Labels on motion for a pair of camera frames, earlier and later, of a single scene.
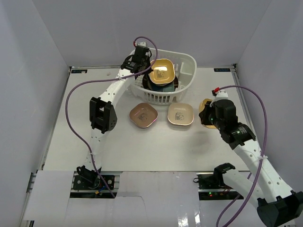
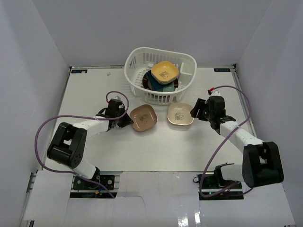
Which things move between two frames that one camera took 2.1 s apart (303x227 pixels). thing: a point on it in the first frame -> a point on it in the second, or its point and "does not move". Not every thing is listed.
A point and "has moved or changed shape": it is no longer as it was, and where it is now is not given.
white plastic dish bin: (185, 70) does not move
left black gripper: (144, 63) -> (122, 120)
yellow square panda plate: (201, 107) has moved or changed shape
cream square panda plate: (181, 113) does not move
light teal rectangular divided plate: (169, 89) does not move
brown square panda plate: (143, 115) has moved or changed shape
